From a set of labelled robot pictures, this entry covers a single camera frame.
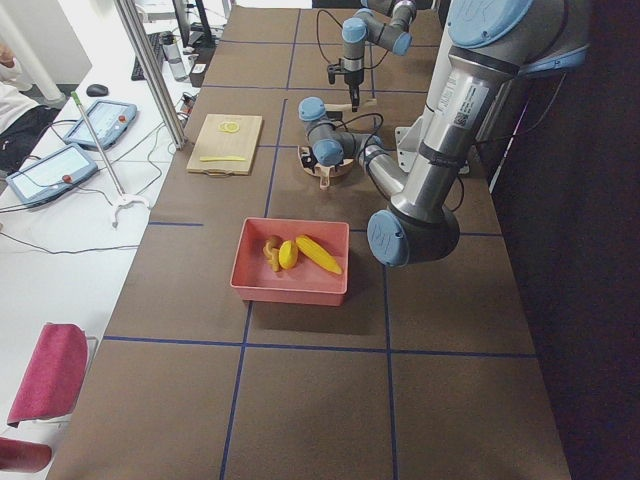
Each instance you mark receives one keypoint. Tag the wooden cutting board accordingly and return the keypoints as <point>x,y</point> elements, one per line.
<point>212,142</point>

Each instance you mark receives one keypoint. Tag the yellow toy corn cob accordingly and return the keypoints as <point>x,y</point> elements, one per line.
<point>318,254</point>

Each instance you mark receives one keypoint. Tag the teach pendant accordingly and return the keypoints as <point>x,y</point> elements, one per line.
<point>52,176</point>
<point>110,119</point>

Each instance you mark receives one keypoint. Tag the red cloth chair back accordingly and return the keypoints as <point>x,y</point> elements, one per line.
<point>49,389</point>

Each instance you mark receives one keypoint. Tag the white reacher grabber stick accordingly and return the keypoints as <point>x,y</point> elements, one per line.
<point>124,199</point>

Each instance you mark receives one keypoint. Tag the far teach pendant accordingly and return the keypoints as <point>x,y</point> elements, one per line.
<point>110,119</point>

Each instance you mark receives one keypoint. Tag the pink plastic bin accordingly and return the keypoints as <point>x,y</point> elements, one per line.
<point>306,283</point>

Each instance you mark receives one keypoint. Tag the black bristle hand brush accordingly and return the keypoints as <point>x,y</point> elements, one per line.
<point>337,111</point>

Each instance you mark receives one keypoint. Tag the black computer mouse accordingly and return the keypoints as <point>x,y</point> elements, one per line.
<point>97,90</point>

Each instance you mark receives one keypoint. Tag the water bottle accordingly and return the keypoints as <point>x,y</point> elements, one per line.
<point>173,57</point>

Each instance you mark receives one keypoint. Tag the aluminium frame post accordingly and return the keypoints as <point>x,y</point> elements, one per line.
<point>152,72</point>

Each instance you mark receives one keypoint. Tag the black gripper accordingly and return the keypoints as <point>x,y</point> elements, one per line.
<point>308,162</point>
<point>353,80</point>

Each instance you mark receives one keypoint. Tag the yellow toy knife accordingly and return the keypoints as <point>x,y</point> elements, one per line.
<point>223,158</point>

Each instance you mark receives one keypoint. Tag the white mounting pillar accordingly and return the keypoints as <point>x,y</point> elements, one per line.
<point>451,95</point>

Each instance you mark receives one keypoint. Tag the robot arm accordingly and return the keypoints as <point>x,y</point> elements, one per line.
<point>484,45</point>
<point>382,23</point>

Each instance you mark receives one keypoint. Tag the near teach pendant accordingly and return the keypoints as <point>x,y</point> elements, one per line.
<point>52,176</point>

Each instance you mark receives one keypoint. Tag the beige plastic dustpan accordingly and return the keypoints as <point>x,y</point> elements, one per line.
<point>326,173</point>

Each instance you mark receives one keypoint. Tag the yellow toy lemon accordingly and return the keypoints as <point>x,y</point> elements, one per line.
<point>288,254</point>

